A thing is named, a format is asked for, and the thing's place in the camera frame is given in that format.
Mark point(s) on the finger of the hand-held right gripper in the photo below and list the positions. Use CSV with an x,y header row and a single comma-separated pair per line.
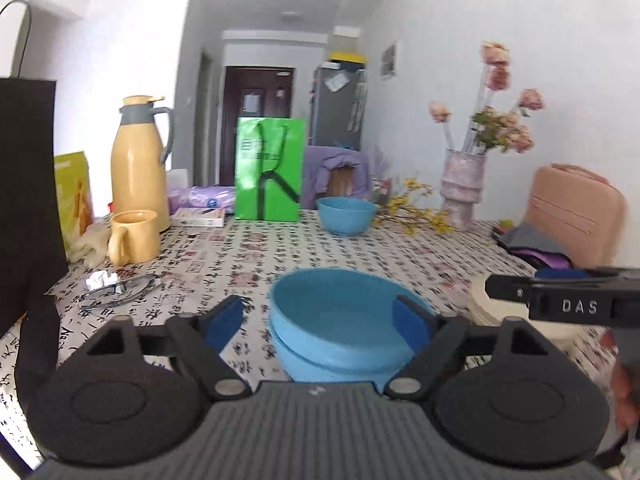
x,y
550,302
560,274

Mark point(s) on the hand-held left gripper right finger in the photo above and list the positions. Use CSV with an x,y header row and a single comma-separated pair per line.
x,y
410,327

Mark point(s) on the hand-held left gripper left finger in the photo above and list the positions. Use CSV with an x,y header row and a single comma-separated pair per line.
x,y
222,320

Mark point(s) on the blue bowl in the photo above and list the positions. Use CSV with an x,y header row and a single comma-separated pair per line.
x,y
340,310
345,220
320,367

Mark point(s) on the person's right hand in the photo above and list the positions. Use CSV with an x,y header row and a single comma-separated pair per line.
x,y
627,390

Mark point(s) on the purple cloth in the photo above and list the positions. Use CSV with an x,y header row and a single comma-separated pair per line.
x,y
545,259

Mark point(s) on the grey cloth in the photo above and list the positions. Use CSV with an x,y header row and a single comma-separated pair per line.
x,y
530,237

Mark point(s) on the pink hard case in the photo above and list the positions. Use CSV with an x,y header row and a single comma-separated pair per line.
x,y
570,210

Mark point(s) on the eyeglasses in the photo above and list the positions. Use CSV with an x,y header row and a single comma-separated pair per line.
x,y
125,287

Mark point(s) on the small flat white box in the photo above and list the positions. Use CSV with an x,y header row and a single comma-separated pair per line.
x,y
197,216

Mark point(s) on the yellow flowering branch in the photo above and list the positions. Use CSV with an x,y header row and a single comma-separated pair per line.
x,y
425,220

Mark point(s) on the yellow mug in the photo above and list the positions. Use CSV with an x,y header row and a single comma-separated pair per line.
x,y
135,240

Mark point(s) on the purple tissue pack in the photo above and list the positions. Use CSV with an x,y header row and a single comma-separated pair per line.
x,y
205,196

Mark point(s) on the green paper bag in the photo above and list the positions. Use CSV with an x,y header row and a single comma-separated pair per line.
x,y
250,195

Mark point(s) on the crumpled white tissue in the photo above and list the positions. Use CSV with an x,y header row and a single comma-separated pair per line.
x,y
100,279

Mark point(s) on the speckled pink vase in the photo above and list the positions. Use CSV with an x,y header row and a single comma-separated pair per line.
x,y
460,185

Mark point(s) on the cream rubber gloves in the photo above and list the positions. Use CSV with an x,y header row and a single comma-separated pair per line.
x,y
92,250

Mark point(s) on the dried pink roses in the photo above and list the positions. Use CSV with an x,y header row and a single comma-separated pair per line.
x,y
500,130

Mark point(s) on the pale dried grass bunch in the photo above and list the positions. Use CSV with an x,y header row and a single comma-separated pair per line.
x,y
382,170

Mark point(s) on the wooden chair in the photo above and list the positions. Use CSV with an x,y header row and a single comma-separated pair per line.
x,y
342,182

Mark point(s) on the yellow thermos jug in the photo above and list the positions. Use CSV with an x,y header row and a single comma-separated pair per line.
x,y
137,175

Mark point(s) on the purple jacket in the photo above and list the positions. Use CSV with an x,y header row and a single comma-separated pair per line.
x,y
320,165

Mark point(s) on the yellow cardboard box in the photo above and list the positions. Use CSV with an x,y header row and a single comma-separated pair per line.
x,y
72,195

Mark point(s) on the dark brown door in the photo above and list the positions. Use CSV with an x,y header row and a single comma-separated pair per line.
x,y
232,125

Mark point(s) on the white paper notice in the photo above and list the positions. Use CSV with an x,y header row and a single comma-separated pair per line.
x,y
251,103

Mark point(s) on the grey refrigerator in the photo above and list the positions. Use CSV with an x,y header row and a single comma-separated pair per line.
x,y
332,120

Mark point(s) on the folded umbrella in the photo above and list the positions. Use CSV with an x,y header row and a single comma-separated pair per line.
x,y
357,105

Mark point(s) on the black paper bag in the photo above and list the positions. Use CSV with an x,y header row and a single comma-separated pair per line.
x,y
25,185

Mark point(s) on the grey paper sheet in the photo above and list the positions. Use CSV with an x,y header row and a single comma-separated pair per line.
x,y
336,82

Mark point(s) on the yellow lidded box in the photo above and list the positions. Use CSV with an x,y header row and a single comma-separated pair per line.
x,y
345,56

